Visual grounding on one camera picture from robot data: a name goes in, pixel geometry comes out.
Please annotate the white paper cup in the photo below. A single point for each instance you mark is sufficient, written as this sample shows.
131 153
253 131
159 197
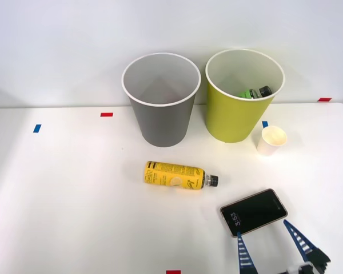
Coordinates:
267 145

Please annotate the green label plastic bottle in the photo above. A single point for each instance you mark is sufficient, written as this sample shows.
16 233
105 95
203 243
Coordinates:
250 93

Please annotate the yellow-green plastic waste bin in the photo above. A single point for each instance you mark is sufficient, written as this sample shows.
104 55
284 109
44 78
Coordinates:
231 117

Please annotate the grey plastic waste bin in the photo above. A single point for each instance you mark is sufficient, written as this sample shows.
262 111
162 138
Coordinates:
163 125

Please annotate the yellow label plastic bottle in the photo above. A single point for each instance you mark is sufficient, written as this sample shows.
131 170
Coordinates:
171 175

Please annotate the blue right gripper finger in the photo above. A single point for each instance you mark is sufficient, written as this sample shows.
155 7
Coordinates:
245 257
303 242

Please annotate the black smartphone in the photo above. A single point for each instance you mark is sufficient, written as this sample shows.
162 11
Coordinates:
254 212

